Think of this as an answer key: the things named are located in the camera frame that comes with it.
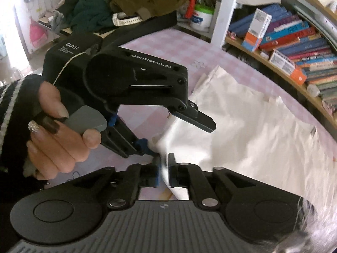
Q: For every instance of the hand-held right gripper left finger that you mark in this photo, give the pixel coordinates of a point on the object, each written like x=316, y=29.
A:
x=156, y=171

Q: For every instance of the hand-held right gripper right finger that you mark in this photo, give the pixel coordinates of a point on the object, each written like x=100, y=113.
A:
x=171, y=172

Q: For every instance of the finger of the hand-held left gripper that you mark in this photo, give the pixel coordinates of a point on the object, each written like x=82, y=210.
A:
x=194, y=116
x=123, y=142

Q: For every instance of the beige t-shirt with black print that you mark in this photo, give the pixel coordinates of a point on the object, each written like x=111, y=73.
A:
x=250, y=137

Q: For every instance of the person's left forearm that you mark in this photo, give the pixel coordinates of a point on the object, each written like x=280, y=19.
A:
x=13, y=123

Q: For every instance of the person's left hand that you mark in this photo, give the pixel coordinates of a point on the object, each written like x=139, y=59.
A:
x=52, y=147

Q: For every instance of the pink checked cartoon table mat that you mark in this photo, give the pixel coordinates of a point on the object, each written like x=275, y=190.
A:
x=163, y=50

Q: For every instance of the black chair back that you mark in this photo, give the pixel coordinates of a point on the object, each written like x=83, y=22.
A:
x=147, y=29

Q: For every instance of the white wristwatch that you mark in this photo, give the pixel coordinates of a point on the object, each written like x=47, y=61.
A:
x=126, y=19

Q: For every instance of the dark green cloth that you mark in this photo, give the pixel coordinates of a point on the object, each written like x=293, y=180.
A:
x=89, y=10

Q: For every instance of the white jar with green lid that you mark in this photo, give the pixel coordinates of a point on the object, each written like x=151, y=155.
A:
x=201, y=18

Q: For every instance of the flat white orange box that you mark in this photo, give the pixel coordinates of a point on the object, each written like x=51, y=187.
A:
x=287, y=67

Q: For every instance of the tall white orange box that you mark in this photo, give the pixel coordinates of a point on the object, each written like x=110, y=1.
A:
x=256, y=30

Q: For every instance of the red tassel charm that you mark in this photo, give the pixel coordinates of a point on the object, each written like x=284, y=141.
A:
x=191, y=2

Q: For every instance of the white wooden bookshelf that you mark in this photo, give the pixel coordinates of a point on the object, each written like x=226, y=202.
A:
x=226, y=13

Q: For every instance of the white charger plug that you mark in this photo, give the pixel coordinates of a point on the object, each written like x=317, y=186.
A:
x=313, y=91

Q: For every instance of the row of colourful books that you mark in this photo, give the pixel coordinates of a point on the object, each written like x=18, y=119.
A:
x=302, y=42

